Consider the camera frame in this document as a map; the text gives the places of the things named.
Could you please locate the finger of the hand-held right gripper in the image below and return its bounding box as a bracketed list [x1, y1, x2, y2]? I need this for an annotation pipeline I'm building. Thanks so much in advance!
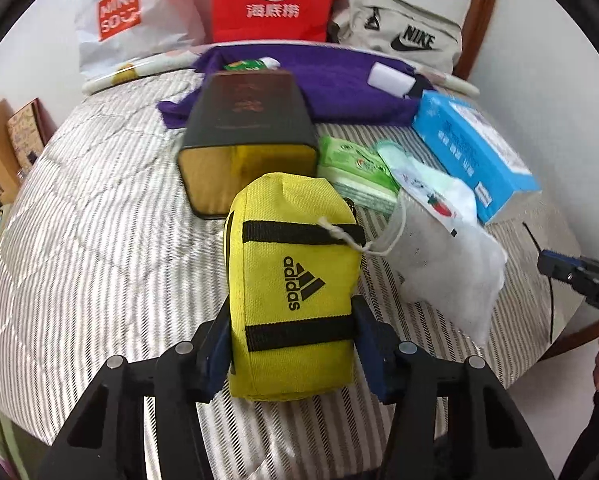
[538, 250, 587, 288]

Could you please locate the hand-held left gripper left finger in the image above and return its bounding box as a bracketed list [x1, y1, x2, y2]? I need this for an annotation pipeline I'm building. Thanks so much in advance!
[36, 299, 233, 480]

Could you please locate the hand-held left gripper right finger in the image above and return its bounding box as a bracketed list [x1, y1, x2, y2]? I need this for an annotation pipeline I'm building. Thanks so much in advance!
[352, 295, 555, 480]

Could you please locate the white drawstring mesh bag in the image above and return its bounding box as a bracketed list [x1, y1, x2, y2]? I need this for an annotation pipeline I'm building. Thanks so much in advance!
[382, 180, 509, 343]

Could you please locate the yellow zip pouch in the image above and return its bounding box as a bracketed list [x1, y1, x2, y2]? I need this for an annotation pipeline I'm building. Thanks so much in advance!
[222, 172, 367, 401]

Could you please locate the green wet wipes pack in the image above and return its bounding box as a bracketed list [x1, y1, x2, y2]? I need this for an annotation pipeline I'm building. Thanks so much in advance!
[317, 135, 401, 216]

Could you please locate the white sponge block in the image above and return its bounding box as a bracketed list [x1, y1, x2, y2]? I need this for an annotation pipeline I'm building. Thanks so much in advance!
[369, 62, 415, 96]

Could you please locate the green and orange packet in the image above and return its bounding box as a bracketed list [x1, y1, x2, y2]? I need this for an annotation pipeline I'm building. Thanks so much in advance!
[224, 57, 281, 72]

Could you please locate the blue tissue pack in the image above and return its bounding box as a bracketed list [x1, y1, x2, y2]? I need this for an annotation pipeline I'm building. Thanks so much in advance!
[412, 90, 543, 225]

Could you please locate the black tea tin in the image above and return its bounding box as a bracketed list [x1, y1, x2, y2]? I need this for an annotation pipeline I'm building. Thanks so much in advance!
[176, 72, 319, 221]

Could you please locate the purple towel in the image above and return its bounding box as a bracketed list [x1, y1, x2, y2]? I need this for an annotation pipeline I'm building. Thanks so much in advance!
[158, 45, 437, 128]

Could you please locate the brown patterned notebook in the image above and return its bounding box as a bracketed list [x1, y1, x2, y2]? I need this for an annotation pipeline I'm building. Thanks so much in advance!
[6, 99, 47, 168]

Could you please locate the rolled white paper poster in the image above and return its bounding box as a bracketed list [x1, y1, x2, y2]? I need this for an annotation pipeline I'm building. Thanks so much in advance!
[82, 52, 480, 96]

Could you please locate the grey waist bag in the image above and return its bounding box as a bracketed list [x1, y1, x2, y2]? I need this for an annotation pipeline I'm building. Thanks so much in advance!
[328, 0, 464, 76]

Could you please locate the white plastic shopping bag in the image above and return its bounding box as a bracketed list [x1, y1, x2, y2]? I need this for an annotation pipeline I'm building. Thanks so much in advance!
[74, 0, 215, 81]

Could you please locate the red paper bag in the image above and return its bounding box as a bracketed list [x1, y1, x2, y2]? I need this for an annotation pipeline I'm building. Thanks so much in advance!
[210, 0, 337, 43]

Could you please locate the brown wooden door frame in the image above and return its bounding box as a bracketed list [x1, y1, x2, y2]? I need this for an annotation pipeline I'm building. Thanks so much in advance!
[452, 0, 505, 81]

